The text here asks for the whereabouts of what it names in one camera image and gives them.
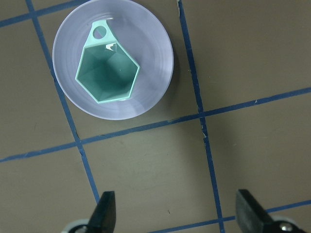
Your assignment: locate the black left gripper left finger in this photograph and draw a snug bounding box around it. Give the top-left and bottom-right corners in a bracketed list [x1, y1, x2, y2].
[86, 191, 116, 233]

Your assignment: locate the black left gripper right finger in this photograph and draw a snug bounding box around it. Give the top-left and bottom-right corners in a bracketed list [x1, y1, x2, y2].
[235, 189, 305, 233]

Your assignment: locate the mint green hexagonal cup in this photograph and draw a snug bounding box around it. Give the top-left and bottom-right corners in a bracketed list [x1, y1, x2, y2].
[75, 19, 140, 104]

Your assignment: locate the lavender plastic plate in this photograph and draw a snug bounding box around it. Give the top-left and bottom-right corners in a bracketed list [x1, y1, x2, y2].
[52, 0, 174, 120]

